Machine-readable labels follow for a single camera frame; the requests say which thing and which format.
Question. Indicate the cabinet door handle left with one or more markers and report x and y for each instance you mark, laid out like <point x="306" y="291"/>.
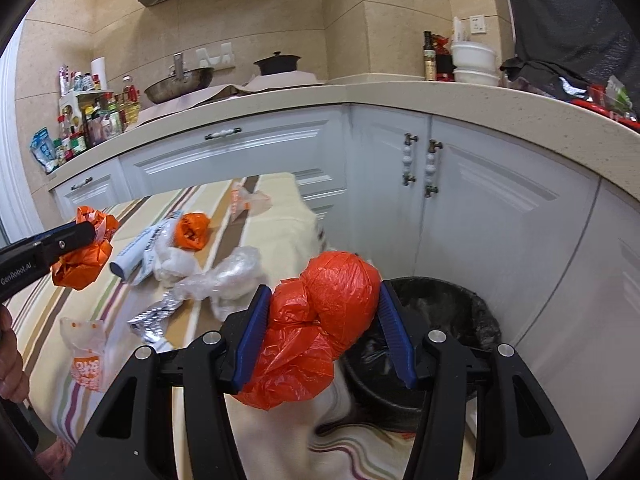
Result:
<point x="407" y="159"/>

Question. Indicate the white DHA powder pouch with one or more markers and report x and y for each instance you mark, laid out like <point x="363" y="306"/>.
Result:
<point x="135" y="262"/>

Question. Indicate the blue snack bag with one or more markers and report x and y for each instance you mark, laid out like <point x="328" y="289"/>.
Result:
<point x="42" y="148"/>

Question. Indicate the clear plastic bag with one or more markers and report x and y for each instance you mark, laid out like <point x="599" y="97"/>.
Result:
<point x="229" y="286"/>

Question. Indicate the wall power socket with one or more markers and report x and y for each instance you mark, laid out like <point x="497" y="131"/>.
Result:
<point x="478" y="24"/>

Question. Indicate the black lined trash bin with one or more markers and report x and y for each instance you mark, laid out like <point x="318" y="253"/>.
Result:
<point x="371" y="393"/>

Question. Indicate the dark sauce bottle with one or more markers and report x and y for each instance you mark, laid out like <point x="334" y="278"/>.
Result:
<point x="429" y="57"/>

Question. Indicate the stacked white bowls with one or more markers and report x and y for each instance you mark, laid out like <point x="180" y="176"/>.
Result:
<point x="474" y="63"/>

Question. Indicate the cooking oil bottle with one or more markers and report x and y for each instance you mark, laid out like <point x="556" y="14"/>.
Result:
<point x="130" y="100"/>

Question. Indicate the person's left hand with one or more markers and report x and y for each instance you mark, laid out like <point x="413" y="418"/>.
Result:
<point x="13" y="379"/>

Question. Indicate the steel wok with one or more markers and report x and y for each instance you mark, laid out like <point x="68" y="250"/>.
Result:
<point x="180" y="82"/>

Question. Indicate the drawer handle centre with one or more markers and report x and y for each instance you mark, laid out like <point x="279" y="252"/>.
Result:
<point x="222" y="133"/>

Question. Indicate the white spice rack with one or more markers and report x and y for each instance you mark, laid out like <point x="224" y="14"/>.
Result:
<point x="89" y="114"/>

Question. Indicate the black casserole pot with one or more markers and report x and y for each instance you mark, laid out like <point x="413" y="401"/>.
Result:
<point x="278" y="63"/>

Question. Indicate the cabinet door handle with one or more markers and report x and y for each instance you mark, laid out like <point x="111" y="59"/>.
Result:
<point x="407" y="159"/>
<point x="430" y="180"/>

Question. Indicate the striped tablecloth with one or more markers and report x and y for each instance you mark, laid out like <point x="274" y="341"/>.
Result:
<point x="298" y="440"/>

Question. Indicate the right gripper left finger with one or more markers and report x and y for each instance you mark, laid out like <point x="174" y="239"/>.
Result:
<point x="129" y="435"/>

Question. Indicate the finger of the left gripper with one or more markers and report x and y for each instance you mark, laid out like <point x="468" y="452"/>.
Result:
<point x="30" y="259"/>

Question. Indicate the red tray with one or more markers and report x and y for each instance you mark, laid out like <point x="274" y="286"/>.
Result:
<point x="619" y="109"/>

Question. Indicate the drawer handle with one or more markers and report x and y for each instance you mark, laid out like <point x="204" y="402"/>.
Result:
<point x="222" y="133"/>
<point x="82" y="184"/>

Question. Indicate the paper towel roll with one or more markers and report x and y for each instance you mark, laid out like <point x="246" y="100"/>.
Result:
<point x="98" y="69"/>

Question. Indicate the silver foil wrapper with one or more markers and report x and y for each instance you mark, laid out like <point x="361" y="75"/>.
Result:
<point x="151" y="325"/>

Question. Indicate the cabinet door handle right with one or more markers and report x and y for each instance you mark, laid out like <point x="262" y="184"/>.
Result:
<point x="430" y="180"/>

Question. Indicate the drawer handle left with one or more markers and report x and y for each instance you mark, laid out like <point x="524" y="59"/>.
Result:
<point x="82" y="184"/>

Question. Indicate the orange printed clear wrapper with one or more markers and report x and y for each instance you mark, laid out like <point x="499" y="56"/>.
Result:
<point x="86" y="342"/>

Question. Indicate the dark hanging cloth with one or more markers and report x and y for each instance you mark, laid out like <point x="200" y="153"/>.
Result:
<point x="580" y="40"/>

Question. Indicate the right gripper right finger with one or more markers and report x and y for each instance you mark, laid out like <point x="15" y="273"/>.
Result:
<point x="519" y="435"/>

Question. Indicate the small orange wrapper ball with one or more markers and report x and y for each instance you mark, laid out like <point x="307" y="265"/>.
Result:
<point x="192" y="231"/>

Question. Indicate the large orange plastic bag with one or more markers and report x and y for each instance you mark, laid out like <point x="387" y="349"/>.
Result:
<point x="313" y="320"/>

